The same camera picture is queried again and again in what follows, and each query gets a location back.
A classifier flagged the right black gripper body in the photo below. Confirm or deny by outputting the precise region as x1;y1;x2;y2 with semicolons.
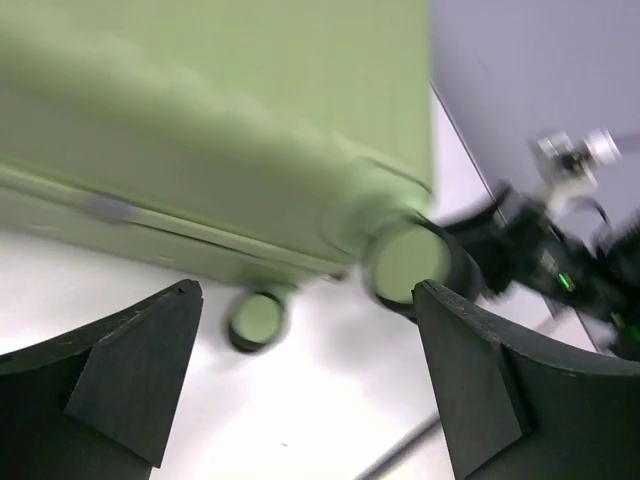
439;182;576;301

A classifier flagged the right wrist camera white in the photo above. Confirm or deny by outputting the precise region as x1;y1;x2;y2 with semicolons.
530;129;621;216

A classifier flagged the green hard-shell suitcase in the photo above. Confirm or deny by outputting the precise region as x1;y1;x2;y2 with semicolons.
1;1;481;352

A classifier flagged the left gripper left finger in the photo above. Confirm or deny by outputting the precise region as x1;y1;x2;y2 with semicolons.
1;280;203;479

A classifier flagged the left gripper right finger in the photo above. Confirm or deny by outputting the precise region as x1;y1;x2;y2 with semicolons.
413;281;639;480

